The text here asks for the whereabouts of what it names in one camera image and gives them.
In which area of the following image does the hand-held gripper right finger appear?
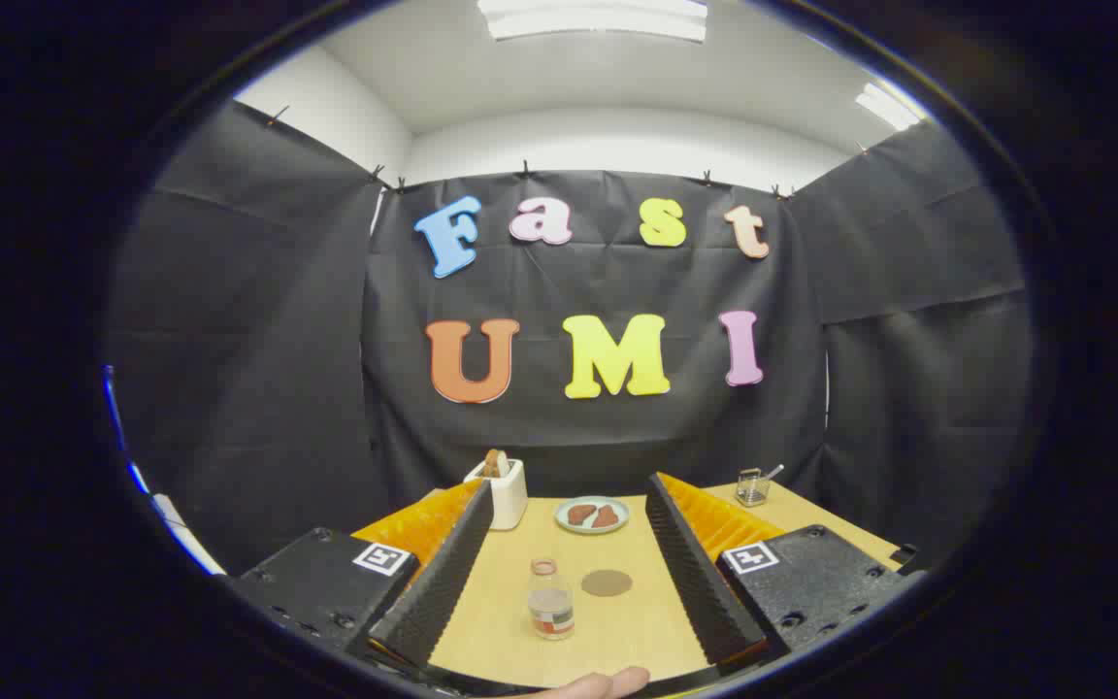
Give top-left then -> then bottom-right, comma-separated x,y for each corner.
644,473 -> 924,671

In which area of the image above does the pale green plate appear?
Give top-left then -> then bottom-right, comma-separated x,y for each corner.
555,496 -> 631,535

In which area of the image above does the brown round coaster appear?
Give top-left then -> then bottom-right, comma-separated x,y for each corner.
580,569 -> 634,598

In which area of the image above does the black backdrop cloth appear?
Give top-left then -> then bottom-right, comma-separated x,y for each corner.
103,97 -> 1036,574

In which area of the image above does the white toaster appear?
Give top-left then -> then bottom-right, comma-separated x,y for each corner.
463,458 -> 529,531

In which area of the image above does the small ceiling light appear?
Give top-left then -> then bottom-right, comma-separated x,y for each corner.
855,83 -> 924,132

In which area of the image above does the clear juice bottle red label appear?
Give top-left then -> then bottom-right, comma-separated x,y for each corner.
528,558 -> 576,642

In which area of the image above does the wooden table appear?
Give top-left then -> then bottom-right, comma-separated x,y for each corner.
350,481 -> 904,688

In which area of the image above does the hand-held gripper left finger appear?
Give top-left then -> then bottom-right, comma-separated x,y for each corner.
229,478 -> 495,681

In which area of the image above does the long ceiling light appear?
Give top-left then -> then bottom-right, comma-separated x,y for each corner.
477,0 -> 708,43

